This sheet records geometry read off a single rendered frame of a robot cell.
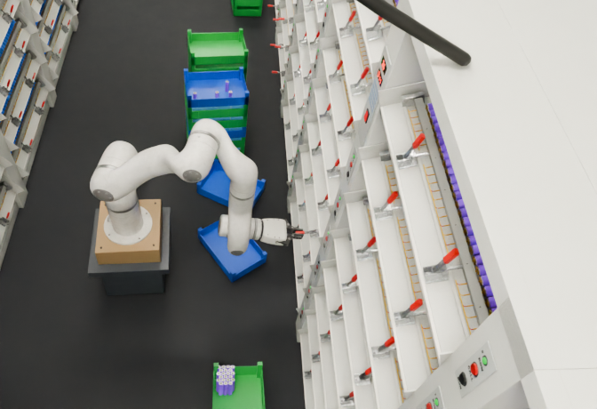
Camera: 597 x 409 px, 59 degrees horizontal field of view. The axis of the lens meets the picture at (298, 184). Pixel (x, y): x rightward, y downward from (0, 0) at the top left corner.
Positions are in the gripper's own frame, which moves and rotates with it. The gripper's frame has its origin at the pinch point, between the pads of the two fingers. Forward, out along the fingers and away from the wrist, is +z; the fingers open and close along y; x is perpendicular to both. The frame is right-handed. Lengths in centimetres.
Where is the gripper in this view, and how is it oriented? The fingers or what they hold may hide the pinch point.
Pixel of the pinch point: (298, 233)
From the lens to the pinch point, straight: 213.6
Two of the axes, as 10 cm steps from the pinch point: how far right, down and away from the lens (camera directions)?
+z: 9.5, 1.3, 2.7
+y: 0.7, 7.9, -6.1
